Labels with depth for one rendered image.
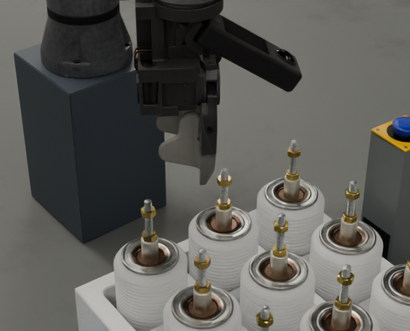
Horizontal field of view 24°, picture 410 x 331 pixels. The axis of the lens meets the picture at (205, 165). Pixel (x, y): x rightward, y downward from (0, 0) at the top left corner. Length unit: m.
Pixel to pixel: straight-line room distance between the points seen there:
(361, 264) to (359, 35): 1.18
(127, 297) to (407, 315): 0.35
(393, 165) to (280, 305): 0.30
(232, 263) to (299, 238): 0.12
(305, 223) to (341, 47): 1.02
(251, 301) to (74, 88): 0.49
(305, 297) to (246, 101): 0.91
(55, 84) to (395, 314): 0.66
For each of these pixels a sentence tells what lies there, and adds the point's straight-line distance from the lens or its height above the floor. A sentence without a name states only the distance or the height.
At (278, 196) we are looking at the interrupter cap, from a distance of 1.35.
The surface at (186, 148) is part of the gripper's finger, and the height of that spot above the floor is 0.50.
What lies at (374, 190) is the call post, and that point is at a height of 0.22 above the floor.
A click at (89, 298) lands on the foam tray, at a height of 0.18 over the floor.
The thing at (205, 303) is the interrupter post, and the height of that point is 0.27.
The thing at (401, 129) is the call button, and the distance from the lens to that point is 1.38.
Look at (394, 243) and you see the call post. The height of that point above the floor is 0.15.
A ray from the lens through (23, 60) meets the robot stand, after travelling 1.62.
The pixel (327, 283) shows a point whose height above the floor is 0.20.
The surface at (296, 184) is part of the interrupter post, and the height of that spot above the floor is 0.27.
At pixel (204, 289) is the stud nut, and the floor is 0.29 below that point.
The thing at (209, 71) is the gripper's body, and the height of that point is 0.59.
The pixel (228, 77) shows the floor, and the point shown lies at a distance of 2.15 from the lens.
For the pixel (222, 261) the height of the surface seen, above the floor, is 0.22.
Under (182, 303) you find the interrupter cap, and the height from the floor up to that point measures 0.25.
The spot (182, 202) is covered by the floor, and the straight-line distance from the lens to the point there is 1.76.
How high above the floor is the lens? 1.05
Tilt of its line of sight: 34 degrees down
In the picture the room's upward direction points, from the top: straight up
